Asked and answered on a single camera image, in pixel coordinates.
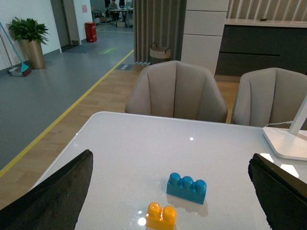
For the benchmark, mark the blue broom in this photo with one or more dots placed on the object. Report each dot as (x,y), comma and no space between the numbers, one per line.
(25,68)

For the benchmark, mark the red bin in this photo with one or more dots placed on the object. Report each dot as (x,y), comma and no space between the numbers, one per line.
(90,30)

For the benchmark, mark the beige left chair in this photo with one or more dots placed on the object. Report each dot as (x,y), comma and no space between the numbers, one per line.
(177,90)

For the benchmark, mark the woven basket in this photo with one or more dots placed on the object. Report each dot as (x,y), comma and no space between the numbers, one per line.
(159,54)

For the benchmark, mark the white desk lamp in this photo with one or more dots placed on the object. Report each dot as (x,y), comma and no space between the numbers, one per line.
(290,143)

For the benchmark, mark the beige right chair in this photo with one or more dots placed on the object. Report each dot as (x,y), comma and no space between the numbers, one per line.
(269,96)

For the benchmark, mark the yellow two-stud block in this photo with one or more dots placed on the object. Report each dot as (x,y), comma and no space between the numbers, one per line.
(160,218)

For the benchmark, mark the grey dustpan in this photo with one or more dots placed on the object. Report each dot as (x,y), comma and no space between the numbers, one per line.
(16,71)

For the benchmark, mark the seated person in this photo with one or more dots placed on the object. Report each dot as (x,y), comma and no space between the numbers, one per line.
(114,14)

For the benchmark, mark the beige chair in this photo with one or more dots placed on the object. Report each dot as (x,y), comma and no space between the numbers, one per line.
(269,96)
(177,90)

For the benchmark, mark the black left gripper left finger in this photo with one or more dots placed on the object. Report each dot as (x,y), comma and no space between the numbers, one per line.
(55,203)

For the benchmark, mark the dark cabinet counter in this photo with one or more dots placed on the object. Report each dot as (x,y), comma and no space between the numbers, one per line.
(246,48)

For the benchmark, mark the blue three-stud block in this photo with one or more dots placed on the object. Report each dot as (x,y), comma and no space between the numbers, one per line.
(186,188)

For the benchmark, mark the green potted plant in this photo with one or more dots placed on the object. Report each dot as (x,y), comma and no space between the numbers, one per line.
(28,29)

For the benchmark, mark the gold plant pot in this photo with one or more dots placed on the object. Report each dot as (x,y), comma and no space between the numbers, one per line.
(34,53)

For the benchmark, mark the background desk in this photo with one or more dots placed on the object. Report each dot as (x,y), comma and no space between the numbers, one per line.
(127,14)

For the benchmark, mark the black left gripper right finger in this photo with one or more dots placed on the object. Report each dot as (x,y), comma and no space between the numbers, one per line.
(282,196)

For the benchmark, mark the grey curtain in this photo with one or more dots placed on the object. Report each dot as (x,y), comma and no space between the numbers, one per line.
(160,22)

